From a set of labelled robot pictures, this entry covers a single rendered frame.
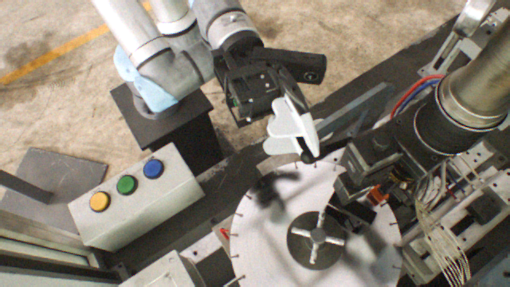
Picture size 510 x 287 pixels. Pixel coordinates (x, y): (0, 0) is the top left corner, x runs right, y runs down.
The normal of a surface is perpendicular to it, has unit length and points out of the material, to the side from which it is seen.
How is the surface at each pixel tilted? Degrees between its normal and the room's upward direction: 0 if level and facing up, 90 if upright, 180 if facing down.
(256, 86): 8
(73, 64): 0
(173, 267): 0
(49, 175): 0
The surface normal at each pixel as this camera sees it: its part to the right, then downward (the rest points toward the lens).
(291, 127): 0.05, -0.51
